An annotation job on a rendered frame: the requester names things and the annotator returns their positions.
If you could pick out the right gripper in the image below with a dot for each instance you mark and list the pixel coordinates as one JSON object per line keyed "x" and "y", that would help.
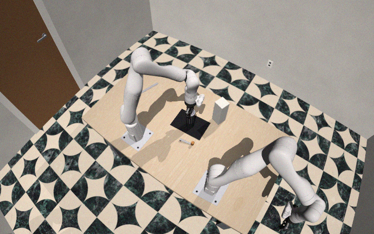
{"x": 286, "y": 222}

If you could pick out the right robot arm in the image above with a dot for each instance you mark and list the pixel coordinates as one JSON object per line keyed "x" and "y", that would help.
{"x": 280, "y": 154}

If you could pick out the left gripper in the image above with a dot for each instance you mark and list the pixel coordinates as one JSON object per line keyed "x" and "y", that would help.
{"x": 189, "y": 109}

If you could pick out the black rectangular mat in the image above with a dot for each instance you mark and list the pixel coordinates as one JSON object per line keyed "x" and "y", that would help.
{"x": 197, "y": 131}

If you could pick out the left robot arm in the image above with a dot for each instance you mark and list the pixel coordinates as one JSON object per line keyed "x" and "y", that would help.
{"x": 141, "y": 64}

